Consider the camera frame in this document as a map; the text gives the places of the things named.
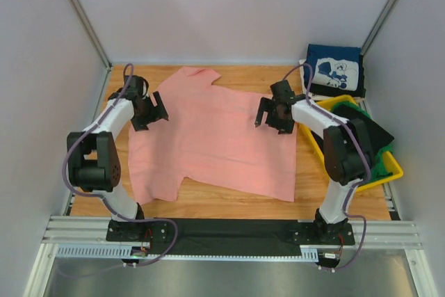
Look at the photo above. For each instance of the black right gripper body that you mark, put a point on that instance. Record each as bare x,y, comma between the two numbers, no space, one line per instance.
274,111

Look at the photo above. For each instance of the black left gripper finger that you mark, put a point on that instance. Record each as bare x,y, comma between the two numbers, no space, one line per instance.
159,111
140,123

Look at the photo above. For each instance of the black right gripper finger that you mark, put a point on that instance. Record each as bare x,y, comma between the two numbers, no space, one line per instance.
265,106
285,127

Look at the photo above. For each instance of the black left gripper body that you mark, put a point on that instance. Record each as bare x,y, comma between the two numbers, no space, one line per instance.
147,108

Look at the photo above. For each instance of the pink t shirt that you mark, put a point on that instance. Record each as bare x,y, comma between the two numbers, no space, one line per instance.
210,137

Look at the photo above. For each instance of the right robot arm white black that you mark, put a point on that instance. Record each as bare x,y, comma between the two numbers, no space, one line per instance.
347,150

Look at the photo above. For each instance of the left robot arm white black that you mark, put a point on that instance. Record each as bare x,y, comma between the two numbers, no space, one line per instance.
92,167

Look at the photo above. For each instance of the black folded shirt in stack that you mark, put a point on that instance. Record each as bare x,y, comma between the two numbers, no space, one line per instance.
337,77

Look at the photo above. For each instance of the white folded t shirt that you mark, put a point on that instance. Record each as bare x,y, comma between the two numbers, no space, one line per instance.
314,96

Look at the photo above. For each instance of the yellow plastic bin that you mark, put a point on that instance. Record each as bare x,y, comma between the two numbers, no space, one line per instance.
390,162

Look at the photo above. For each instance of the navy printed folded t shirt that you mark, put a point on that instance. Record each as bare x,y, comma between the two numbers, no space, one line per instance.
338,53

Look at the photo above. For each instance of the black folded t shirt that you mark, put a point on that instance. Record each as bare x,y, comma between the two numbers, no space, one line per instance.
380,138

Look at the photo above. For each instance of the green t shirt in bin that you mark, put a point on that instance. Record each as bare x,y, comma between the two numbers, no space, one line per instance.
378,171

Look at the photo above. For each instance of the aluminium corner post left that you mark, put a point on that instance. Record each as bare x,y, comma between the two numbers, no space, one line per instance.
90,32

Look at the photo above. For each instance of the aluminium corner post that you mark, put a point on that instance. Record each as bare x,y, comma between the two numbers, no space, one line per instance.
90,32
378,25

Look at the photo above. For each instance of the grey slotted cable duct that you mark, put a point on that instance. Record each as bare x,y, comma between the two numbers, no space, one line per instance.
78,251

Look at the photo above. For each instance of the aluminium frame rail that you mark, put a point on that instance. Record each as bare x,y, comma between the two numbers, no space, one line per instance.
380,234

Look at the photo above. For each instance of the aluminium corner post right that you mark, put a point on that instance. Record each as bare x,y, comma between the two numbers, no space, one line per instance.
378,25

